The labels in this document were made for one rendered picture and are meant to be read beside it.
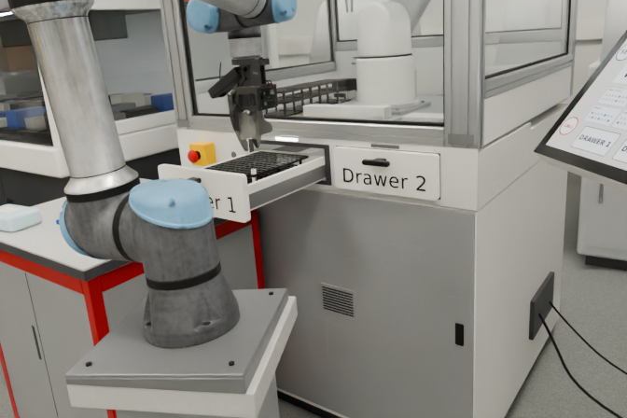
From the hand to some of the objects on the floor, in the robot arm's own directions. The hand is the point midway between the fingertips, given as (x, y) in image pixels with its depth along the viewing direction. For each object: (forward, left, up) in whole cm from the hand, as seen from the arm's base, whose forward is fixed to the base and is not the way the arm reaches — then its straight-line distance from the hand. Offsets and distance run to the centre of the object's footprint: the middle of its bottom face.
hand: (248, 144), depth 130 cm
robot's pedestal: (-47, 0, -99) cm, 109 cm away
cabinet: (+68, -21, -97) cm, 120 cm away
